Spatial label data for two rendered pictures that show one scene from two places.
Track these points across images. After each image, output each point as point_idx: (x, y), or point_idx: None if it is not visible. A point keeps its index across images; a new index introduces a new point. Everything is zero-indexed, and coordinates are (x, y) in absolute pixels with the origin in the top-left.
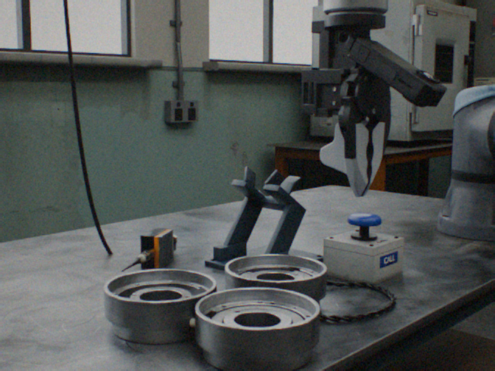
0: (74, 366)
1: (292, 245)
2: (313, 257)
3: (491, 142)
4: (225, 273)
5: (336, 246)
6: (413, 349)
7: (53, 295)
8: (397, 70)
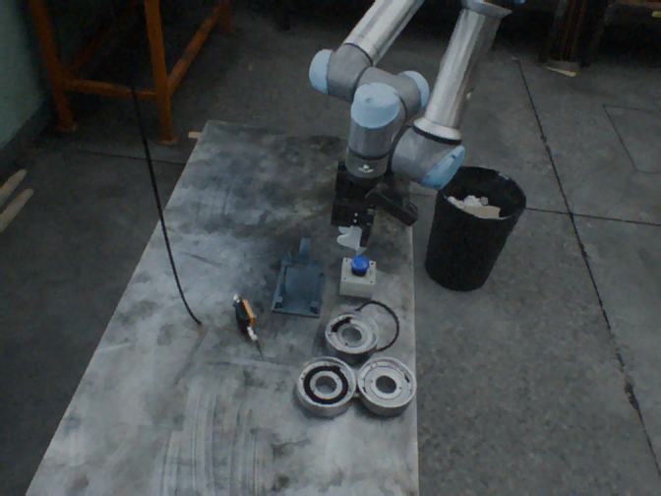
0: (330, 450)
1: None
2: (321, 278)
3: (389, 163)
4: (334, 347)
5: (349, 283)
6: None
7: (237, 394)
8: (399, 211)
